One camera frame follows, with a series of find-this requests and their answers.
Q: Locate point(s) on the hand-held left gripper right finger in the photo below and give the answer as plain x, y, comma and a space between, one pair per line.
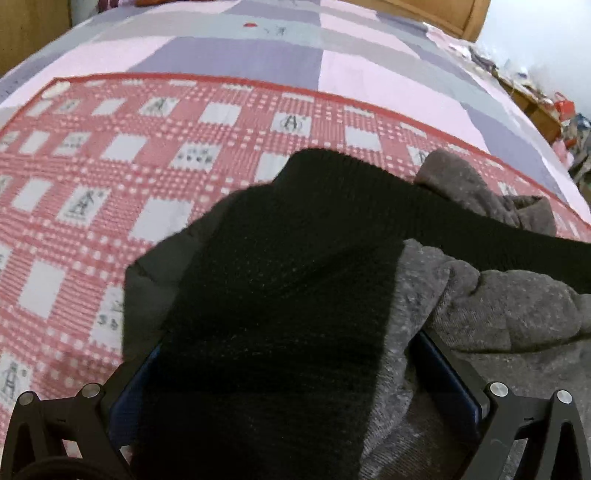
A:
448, 374

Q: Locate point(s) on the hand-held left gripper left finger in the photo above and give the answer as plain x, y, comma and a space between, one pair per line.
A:
138, 383

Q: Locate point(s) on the black jacket with grey lining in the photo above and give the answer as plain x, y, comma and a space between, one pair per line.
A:
286, 286

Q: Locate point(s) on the red checked blanket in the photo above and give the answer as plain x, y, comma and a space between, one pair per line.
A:
138, 184

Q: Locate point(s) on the cluttered wooden bedside table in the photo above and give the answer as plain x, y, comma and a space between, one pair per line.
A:
535, 104

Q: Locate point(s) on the red bag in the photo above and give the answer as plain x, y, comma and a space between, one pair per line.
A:
562, 109

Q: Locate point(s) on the pink purple patchwork bedsheet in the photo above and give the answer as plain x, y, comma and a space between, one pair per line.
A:
240, 50

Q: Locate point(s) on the wooden headboard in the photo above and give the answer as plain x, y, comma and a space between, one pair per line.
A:
452, 14

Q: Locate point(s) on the wooden cabinet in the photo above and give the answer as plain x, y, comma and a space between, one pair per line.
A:
32, 32

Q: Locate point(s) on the dark striped cloth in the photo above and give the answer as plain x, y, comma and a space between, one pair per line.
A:
108, 3

